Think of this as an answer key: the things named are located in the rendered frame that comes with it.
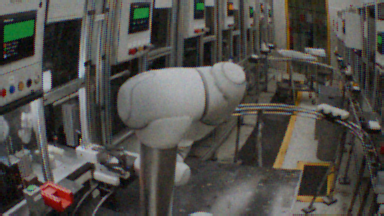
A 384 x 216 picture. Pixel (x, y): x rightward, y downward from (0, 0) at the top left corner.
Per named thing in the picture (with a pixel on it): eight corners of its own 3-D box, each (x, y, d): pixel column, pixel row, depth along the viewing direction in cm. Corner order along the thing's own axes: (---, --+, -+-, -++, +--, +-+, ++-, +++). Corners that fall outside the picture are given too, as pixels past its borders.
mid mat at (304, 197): (333, 202, 300) (334, 201, 300) (286, 201, 318) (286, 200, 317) (334, 163, 391) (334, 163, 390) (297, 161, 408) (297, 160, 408)
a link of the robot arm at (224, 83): (220, 86, 117) (176, 90, 111) (244, 50, 102) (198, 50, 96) (235, 127, 111) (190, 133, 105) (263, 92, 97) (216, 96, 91)
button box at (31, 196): (37, 218, 118) (30, 194, 115) (26, 211, 120) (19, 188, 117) (47, 211, 125) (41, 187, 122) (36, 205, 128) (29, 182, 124)
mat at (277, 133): (268, 198, 327) (269, 197, 327) (209, 192, 346) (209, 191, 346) (304, 81, 858) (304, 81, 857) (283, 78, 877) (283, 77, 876)
